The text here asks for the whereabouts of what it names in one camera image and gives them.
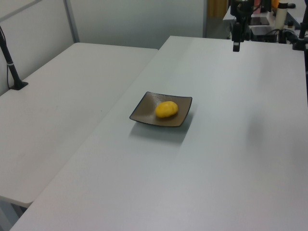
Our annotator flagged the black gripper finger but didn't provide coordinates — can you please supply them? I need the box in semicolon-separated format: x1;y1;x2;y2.
243;20;251;40
232;22;242;52

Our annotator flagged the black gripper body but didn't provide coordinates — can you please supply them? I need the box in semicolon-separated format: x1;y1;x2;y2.
230;0;253;24

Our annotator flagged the square brown ceramic plate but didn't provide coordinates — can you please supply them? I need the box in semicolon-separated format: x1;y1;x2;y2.
129;91;193;128

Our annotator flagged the black electronics box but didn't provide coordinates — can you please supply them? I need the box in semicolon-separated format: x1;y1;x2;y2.
250;25;278;43

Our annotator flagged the white cylinder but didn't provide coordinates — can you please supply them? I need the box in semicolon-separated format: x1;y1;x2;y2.
275;1;288;28

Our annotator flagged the black pole stand with base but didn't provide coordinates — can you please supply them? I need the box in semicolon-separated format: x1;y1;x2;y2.
0;25;29;91

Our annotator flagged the black camera stand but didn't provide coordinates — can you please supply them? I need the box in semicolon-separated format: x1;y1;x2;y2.
279;12;308;51

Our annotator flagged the grey partition frame post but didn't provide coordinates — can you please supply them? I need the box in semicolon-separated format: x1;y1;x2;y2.
63;0;80;44

